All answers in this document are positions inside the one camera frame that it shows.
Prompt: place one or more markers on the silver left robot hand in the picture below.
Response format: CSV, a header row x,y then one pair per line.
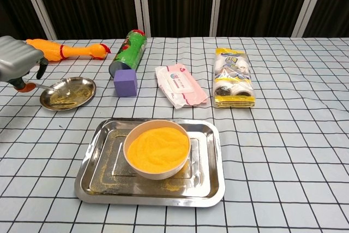
x,y
16,58

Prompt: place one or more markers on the clear plastic spoon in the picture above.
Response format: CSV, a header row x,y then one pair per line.
x,y
43,87

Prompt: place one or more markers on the orange round bowl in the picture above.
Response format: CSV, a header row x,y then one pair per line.
x,y
152,176

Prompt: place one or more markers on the yellow rubber chicken toy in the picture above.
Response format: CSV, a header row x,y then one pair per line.
x,y
71,51

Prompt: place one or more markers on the round steel plate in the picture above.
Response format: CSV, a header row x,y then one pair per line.
x,y
73,94

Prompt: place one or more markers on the purple foam cube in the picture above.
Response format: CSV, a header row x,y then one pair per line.
x,y
125,84

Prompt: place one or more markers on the green chip can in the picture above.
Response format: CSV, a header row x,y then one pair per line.
x,y
131,50

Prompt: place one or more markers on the rectangular steel tray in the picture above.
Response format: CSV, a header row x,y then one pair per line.
x,y
103,173

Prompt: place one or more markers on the pink wet wipes pack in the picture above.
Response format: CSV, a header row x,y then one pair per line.
x,y
177,83

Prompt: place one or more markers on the black pleated curtain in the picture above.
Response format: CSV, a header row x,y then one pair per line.
x,y
180,3

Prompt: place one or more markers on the yellow pack of rolls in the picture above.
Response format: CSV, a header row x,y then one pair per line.
x,y
231,80

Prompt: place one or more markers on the checkered white tablecloth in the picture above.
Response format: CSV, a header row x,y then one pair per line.
x,y
286,148

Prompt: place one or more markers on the white partition frame post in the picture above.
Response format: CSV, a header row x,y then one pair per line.
x,y
308,3
38,6
218,3
140,3

